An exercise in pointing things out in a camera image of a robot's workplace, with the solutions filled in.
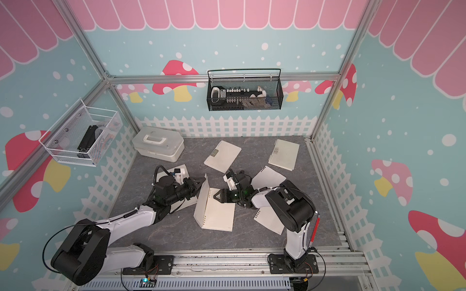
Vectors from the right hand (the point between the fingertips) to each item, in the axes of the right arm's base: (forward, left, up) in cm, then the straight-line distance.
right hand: (217, 197), depth 91 cm
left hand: (+1, +4, +11) cm, 12 cm away
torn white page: (+12, -27, -2) cm, 30 cm away
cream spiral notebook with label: (+30, -39, -4) cm, 50 cm away
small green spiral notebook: (-8, +2, -2) cm, 8 cm away
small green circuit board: (-35, +27, -5) cm, 45 cm away
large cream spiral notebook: (+29, -1, -3) cm, 29 cm away
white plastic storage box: (+28, +32, +10) cm, 44 cm away
